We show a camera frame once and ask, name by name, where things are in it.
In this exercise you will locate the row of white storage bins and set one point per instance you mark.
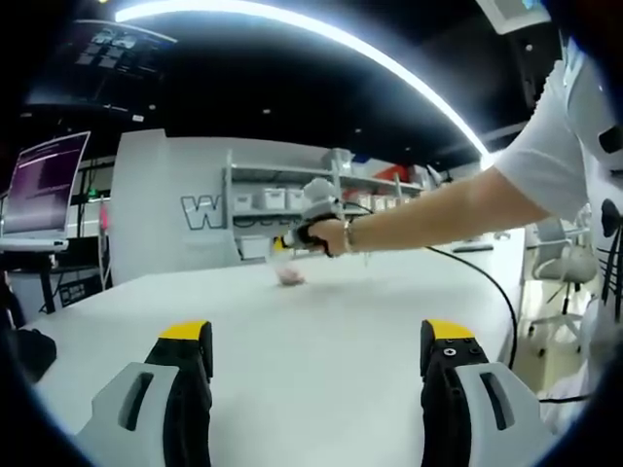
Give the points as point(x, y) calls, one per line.
point(272, 197)

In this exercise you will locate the grey metal shelving unit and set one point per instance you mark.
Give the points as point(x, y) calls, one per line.
point(272, 168)

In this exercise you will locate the orange and blue box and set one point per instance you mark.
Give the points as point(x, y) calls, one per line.
point(389, 172)

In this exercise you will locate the pink hanging item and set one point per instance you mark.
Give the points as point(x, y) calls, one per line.
point(103, 219)

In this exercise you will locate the laptop with purple screen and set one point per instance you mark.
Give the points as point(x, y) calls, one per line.
point(44, 190)

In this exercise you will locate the black cloth bundle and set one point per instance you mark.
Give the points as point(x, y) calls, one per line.
point(34, 352)

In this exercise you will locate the black standing desk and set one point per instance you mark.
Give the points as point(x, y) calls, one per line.
point(29, 262)

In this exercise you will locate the white ceiling panel unit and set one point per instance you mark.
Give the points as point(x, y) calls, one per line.
point(511, 12)

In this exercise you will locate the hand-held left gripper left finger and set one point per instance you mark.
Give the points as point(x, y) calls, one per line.
point(185, 413)

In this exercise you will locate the white hanging tubes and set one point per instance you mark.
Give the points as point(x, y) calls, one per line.
point(104, 258)

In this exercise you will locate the long ceiling light strip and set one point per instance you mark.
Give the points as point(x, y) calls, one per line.
point(414, 73)

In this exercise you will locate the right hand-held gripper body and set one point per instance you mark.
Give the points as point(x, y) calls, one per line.
point(318, 199)

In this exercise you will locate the person's right hand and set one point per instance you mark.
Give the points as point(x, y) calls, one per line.
point(337, 236)

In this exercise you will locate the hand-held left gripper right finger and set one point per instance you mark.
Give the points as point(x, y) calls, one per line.
point(445, 413)

